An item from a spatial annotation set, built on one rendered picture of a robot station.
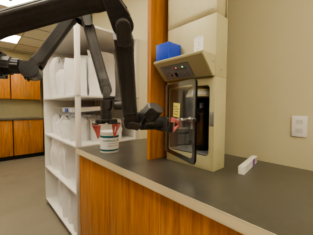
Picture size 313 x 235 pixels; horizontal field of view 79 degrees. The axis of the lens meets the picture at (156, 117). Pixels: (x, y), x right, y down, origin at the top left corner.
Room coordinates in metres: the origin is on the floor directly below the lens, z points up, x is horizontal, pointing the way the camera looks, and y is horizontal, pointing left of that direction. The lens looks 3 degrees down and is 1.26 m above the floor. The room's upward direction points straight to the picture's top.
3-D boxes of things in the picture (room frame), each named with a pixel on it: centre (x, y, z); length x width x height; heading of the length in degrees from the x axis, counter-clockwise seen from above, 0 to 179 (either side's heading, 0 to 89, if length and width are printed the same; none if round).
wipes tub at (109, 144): (1.35, 0.34, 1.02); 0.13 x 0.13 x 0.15
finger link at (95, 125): (1.01, 0.30, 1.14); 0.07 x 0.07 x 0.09; 43
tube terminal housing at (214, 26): (1.12, -0.26, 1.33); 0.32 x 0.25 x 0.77; 43
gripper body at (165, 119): (0.87, 0.00, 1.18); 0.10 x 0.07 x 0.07; 45
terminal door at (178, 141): (1.00, -0.12, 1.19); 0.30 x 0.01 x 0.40; 22
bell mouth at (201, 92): (1.09, -0.26, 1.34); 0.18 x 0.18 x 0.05
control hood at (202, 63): (1.00, -0.13, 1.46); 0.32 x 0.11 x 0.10; 43
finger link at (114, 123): (1.06, 0.25, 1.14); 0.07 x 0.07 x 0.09; 43
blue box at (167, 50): (1.07, -0.06, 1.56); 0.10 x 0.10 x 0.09; 43
